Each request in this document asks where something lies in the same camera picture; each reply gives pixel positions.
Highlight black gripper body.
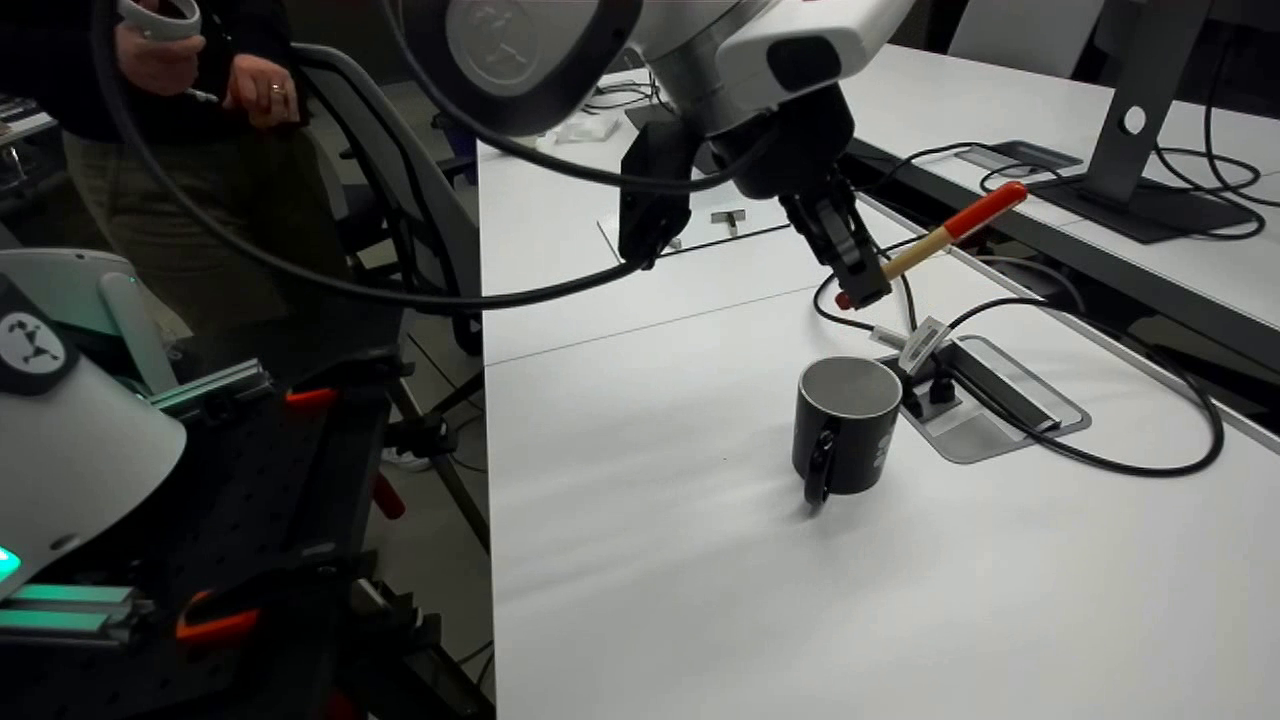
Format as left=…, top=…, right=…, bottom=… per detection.
left=727, top=87, right=865, bottom=202

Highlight red capped wooden marker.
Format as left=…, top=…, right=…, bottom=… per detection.
left=830, top=181, right=1030, bottom=313

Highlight black mug with white print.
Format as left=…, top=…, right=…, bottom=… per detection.
left=786, top=353, right=909, bottom=506

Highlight person left hand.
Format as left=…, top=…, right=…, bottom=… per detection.
left=220, top=52, right=301, bottom=133

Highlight person right hand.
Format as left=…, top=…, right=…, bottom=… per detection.
left=113, top=24, right=211, bottom=98

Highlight dark grey docking hub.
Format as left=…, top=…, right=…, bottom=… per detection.
left=978, top=136, right=1087, bottom=174

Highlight black monitor stand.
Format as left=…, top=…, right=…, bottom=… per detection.
left=1030, top=0, right=1266, bottom=248

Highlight black office chair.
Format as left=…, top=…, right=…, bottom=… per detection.
left=289, top=37, right=493, bottom=536

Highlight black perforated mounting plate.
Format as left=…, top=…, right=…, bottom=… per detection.
left=132, top=383, right=405, bottom=720

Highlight person in black sweater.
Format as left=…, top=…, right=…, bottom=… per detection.
left=0, top=0, right=330, bottom=335

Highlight black long cable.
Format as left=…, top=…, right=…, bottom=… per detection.
left=807, top=232, right=926, bottom=344

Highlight grey table cable box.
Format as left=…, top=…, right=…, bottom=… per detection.
left=890, top=332, right=1096, bottom=467

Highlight black looped cable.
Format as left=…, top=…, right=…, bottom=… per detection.
left=932, top=293, right=1228, bottom=479

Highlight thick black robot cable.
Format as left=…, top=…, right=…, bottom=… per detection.
left=83, top=0, right=753, bottom=317

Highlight black clamp with orange handle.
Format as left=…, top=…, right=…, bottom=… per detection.
left=172, top=536, right=405, bottom=655
left=271, top=353, right=411, bottom=529

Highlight aluminium rail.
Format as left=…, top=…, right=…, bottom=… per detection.
left=135, top=355, right=271, bottom=410
left=0, top=577, right=143, bottom=646

